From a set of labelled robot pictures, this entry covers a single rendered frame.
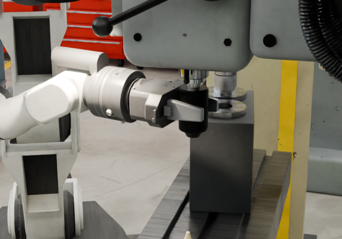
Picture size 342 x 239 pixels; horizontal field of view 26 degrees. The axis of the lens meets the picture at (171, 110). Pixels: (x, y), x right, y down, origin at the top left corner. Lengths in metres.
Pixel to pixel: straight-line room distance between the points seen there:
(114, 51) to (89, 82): 4.94
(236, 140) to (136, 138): 3.21
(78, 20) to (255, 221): 4.92
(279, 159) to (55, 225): 0.64
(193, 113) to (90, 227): 1.16
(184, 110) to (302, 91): 1.82
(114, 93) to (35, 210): 0.82
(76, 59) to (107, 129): 3.50
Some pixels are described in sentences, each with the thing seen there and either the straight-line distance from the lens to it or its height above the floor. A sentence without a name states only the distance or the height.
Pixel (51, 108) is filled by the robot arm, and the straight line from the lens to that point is 1.27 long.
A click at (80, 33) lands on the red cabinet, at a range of 6.24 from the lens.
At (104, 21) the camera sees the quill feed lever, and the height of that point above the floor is 1.39.
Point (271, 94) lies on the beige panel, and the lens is 2.95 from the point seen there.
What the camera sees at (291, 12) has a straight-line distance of 0.99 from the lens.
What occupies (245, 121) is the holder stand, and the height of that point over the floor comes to 1.14.
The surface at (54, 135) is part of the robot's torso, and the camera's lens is 1.80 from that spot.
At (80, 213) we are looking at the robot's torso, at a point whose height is 0.70.
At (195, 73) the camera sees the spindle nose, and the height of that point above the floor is 1.29.
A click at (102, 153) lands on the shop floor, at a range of 4.36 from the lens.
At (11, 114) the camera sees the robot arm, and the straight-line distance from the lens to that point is 1.37.
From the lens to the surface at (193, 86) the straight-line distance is 1.15.
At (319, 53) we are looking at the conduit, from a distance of 0.85.
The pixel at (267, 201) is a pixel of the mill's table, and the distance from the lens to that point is 1.51.
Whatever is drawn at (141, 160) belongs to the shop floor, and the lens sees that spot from 4.24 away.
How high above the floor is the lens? 1.59
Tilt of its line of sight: 18 degrees down
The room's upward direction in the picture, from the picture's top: straight up
